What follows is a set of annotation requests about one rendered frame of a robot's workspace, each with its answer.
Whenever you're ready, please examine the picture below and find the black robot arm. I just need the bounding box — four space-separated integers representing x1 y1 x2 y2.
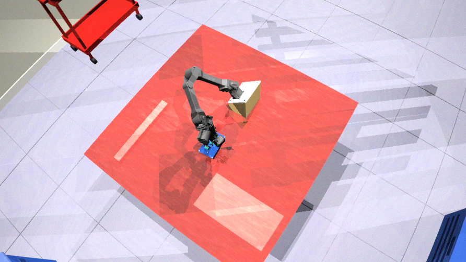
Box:
182 66 244 146

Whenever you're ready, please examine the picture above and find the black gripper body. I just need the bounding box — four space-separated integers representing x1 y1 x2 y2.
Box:
211 127 225 147

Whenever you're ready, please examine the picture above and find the blue circuit board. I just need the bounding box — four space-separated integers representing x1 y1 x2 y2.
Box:
199 140 219 159

